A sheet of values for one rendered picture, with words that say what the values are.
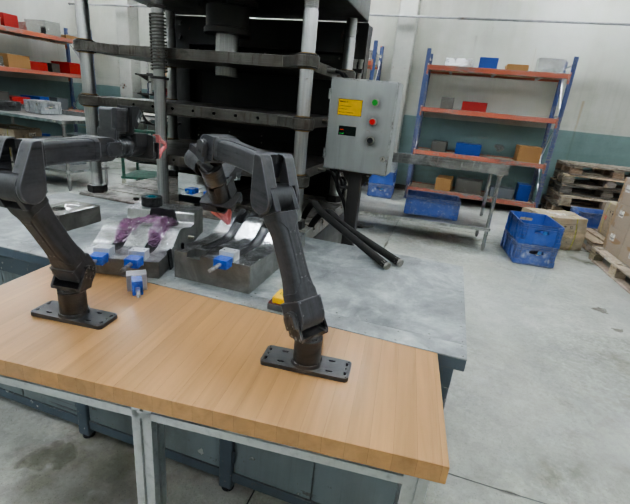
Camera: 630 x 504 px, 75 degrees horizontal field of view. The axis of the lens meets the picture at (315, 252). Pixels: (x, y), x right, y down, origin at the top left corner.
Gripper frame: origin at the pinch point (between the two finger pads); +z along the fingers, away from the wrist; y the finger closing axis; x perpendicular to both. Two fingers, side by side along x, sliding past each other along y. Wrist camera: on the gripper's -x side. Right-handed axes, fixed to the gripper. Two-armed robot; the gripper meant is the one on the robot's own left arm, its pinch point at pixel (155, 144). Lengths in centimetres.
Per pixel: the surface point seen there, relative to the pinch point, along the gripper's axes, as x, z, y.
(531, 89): -89, 638, -255
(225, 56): -35, 78, 13
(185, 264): 34.4, -7.0, -14.0
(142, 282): 36.0, -21.4, -8.7
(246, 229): 27.7, 18.2, -23.9
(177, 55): -34, 80, 38
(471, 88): -84, 647, -166
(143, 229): 29.9, 6.3, 9.0
